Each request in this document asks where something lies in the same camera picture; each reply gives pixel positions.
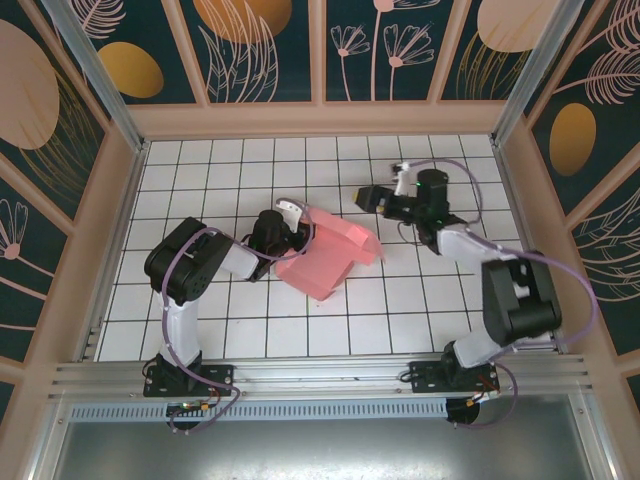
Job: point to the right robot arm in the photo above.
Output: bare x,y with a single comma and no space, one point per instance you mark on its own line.
515,300

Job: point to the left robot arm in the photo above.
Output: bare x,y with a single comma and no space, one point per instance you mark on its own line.
182,330

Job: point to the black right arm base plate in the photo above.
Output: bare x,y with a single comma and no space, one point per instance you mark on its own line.
425,375

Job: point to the aluminium mounting rail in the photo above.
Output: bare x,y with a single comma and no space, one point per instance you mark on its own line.
320,375

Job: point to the aluminium side rail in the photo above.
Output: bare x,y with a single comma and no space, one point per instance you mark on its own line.
131,190
512,200

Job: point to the pink paper box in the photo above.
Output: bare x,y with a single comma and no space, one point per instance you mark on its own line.
325,260

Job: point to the aluminium frame post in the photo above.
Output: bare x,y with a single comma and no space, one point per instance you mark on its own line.
525,85
107,95

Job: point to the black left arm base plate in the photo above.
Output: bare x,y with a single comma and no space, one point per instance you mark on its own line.
215,375

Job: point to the grey metal sheet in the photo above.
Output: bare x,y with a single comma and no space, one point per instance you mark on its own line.
320,450

